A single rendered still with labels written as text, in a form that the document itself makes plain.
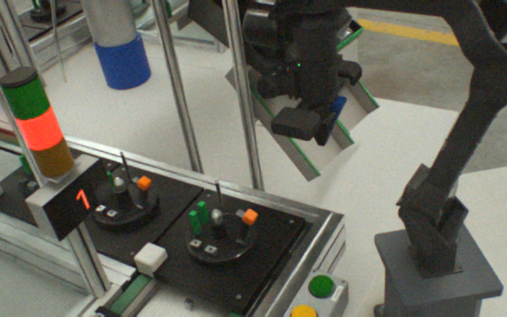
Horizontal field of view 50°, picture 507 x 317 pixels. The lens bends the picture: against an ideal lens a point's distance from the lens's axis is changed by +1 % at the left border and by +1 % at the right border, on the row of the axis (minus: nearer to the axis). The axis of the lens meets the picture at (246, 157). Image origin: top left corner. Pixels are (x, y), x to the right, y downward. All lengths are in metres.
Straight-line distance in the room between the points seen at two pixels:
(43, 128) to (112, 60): 1.06
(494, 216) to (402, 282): 0.46
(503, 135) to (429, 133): 1.55
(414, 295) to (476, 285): 0.09
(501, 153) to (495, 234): 1.68
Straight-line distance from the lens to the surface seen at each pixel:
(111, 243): 1.14
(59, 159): 0.83
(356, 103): 1.32
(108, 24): 1.80
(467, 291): 0.87
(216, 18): 1.08
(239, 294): 0.97
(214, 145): 1.51
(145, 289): 1.07
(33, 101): 0.78
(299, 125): 0.72
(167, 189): 1.22
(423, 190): 0.78
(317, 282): 0.97
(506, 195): 1.34
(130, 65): 1.85
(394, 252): 0.90
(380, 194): 1.30
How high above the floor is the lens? 1.72
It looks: 37 degrees down
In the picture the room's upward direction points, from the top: 9 degrees counter-clockwise
